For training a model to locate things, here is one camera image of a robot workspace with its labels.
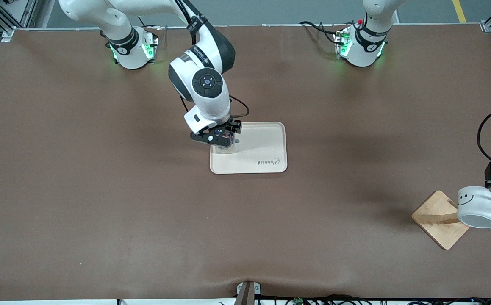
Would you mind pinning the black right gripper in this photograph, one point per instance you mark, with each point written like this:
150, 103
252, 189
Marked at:
232, 126

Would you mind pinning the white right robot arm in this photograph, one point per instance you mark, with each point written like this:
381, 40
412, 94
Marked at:
207, 80

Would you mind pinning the wooden cup rack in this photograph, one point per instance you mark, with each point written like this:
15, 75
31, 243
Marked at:
444, 235

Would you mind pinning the white rabbit print tray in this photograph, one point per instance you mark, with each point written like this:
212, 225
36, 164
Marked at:
258, 144

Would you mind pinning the metal table edge bracket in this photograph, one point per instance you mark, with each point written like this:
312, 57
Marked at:
246, 293

